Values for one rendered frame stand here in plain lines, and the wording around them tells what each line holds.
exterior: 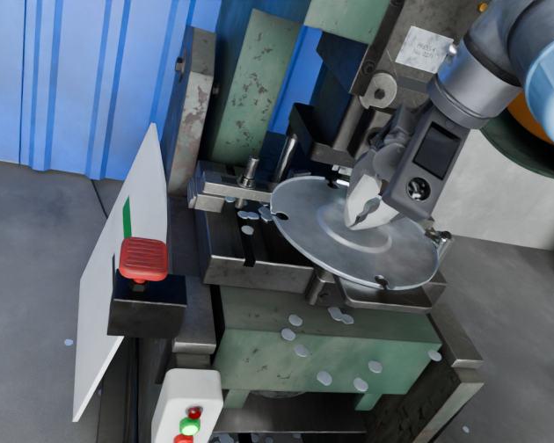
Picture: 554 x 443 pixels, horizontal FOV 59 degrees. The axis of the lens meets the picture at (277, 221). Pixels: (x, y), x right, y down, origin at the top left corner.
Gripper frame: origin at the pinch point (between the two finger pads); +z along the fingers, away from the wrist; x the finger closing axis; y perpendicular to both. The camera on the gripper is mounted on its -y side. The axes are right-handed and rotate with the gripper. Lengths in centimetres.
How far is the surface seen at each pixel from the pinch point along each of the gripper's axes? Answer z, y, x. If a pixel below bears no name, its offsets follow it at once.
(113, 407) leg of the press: 91, 0, 14
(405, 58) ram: -12.1, 22.5, 4.5
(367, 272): 9.2, 3.6, -7.4
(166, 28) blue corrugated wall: 58, 108, 69
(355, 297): 8.3, -2.6, -6.3
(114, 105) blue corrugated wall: 91, 95, 75
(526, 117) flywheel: -6, 47, -23
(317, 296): 21.5, 5.6, -5.3
